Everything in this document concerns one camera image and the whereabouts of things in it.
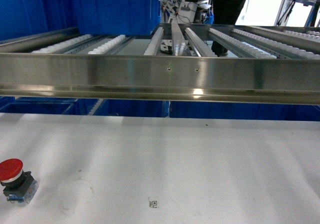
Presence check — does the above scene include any red mushroom push button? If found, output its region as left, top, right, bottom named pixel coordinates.
left=0, top=158, right=39, bottom=205

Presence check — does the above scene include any blue bin below shelf right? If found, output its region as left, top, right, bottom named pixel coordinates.
left=169, top=101, right=320, bottom=122

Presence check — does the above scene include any blue bin below shelf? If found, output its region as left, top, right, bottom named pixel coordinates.
left=169, top=101, right=320, bottom=122
left=0, top=97, right=77, bottom=115

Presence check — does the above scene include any stainless steel roller shelf rack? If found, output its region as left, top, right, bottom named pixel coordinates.
left=0, top=24, right=320, bottom=105

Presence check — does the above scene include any large blue bin upper shelf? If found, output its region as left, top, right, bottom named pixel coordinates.
left=72, top=0, right=160, bottom=36

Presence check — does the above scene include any blue bin below shelf left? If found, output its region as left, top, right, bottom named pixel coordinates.
left=0, top=97, right=77, bottom=115

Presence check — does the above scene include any QR code sticker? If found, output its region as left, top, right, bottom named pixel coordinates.
left=148, top=196, right=160, bottom=209

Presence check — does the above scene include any person in black trousers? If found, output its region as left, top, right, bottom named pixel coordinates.
left=210, top=0, right=253, bottom=58

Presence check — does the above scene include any far left blue bin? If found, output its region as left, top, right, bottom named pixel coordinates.
left=0, top=0, right=78, bottom=41

